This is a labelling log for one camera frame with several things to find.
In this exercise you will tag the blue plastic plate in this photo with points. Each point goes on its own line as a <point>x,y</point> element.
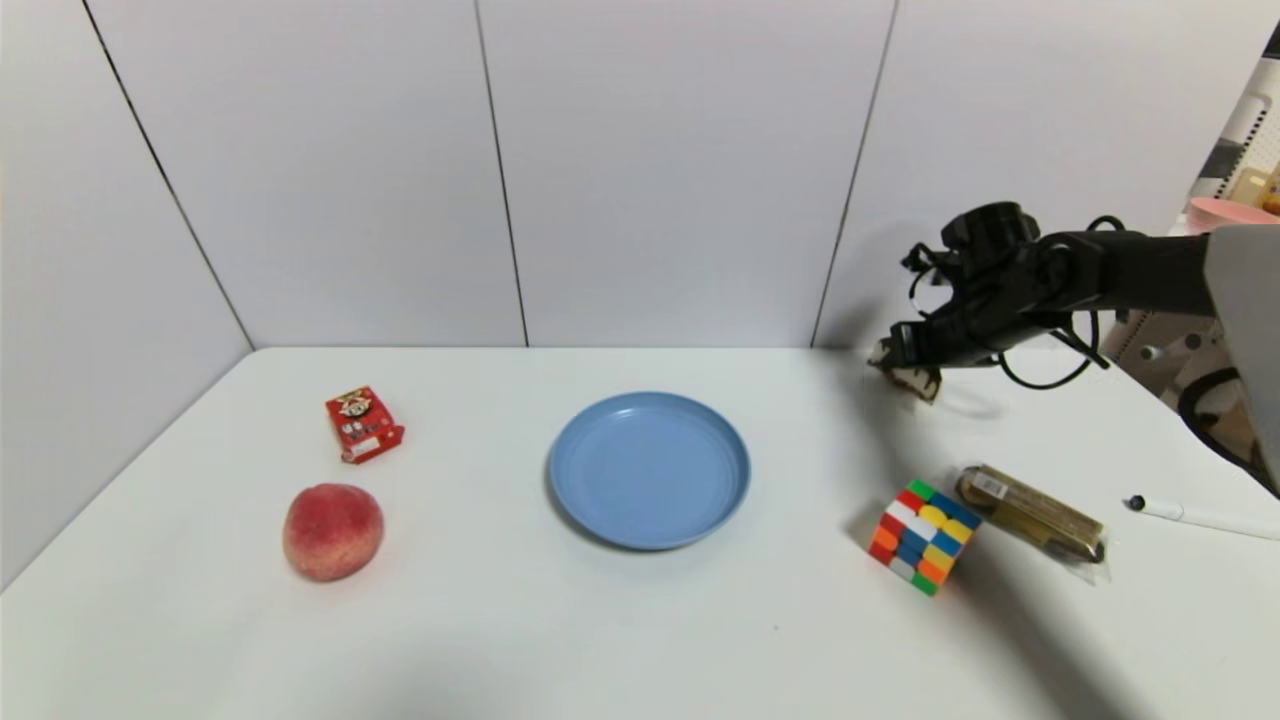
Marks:
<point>650,470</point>

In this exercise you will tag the gold wrapped snack bar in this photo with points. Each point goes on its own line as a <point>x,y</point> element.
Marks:
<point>1035,513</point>

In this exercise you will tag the red snack box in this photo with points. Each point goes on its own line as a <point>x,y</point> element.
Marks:
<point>362,426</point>

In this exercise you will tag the chocolate cake slice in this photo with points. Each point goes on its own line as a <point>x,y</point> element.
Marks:
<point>922,381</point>

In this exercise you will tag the pink bowl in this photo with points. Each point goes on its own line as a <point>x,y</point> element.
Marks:
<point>1225,210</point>

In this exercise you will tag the red peach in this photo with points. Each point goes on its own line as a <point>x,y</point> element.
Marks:
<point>333,530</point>

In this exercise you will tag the tan cardboard box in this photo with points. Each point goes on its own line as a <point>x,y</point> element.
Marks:
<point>1248,188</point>

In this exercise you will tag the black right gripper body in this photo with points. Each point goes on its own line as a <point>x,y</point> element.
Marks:
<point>908,345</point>

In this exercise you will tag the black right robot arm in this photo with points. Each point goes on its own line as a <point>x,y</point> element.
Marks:
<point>1180,270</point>

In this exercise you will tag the white stand with knobs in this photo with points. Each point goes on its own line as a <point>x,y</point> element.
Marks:
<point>1190,345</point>

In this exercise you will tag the white marker pen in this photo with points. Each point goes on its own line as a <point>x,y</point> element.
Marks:
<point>1205,516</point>

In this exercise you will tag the white pegboard panel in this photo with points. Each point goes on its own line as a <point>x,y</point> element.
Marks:
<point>1250,140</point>

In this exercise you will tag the yellow packet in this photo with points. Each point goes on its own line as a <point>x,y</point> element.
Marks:
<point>1272,192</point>

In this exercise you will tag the multicolour puzzle cube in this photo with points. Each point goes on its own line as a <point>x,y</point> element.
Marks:
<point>925,538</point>

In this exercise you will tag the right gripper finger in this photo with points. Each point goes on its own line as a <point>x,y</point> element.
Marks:
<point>882,353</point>
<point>913,383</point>

